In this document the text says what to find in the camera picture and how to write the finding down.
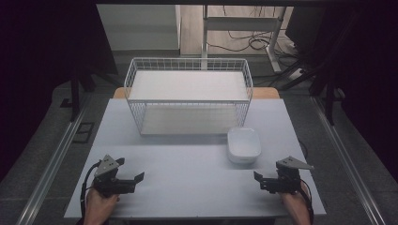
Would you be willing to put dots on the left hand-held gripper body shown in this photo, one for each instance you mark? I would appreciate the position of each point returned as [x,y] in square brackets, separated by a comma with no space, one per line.
[106,167]

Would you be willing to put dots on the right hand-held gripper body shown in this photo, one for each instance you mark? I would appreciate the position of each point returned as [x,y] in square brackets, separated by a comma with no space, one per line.
[287,182]

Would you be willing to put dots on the person's right hand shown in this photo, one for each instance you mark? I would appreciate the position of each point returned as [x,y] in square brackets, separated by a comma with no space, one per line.
[295,204]

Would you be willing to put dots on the person's left hand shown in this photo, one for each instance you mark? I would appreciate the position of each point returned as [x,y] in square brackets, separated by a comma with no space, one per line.
[98,206]

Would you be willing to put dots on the white rounded bowl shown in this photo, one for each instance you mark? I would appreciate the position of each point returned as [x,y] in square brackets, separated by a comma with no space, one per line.
[244,145]

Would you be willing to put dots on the black metal stand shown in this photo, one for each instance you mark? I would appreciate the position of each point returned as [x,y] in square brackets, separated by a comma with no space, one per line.
[328,93]
[75,93]

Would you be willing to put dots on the wooden board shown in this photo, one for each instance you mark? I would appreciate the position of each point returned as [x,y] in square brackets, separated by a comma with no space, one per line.
[266,93]

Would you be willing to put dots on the black floor socket frame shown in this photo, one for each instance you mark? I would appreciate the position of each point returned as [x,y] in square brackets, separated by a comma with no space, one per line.
[84,132]

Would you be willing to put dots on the aluminium floor rail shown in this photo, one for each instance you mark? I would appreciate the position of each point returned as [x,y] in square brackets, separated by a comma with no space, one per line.
[347,162]
[54,159]

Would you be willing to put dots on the white metal desk frame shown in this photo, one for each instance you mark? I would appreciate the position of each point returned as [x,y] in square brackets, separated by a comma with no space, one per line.
[241,23]

